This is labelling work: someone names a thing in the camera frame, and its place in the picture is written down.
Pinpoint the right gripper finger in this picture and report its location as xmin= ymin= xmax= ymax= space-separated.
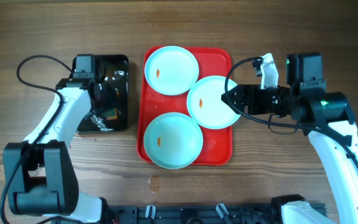
xmin=221 ymin=90 xmax=235 ymax=99
xmin=221 ymin=96 xmax=232 ymax=109

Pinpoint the light blue plate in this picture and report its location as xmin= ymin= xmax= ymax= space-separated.
xmin=144 ymin=46 xmax=200 ymax=96
xmin=143 ymin=112 xmax=204 ymax=169
xmin=186 ymin=75 xmax=240 ymax=129

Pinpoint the orange green sponge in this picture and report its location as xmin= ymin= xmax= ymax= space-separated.
xmin=104 ymin=109 xmax=119 ymax=120

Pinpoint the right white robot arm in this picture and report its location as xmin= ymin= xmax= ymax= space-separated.
xmin=221 ymin=52 xmax=358 ymax=223

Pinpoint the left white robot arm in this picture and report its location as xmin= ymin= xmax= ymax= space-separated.
xmin=0 ymin=55 xmax=114 ymax=223

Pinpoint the black water basin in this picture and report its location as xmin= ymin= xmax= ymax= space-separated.
xmin=72 ymin=54 xmax=129 ymax=133

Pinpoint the right black cable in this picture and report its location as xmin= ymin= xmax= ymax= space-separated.
xmin=224 ymin=56 xmax=358 ymax=215

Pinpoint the black cable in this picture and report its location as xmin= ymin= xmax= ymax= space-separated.
xmin=224 ymin=56 xmax=358 ymax=215
xmin=0 ymin=55 xmax=74 ymax=224

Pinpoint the left black cable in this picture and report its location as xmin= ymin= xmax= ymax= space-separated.
xmin=0 ymin=55 xmax=74 ymax=224

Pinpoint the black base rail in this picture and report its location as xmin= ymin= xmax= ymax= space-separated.
xmin=51 ymin=202 xmax=328 ymax=224

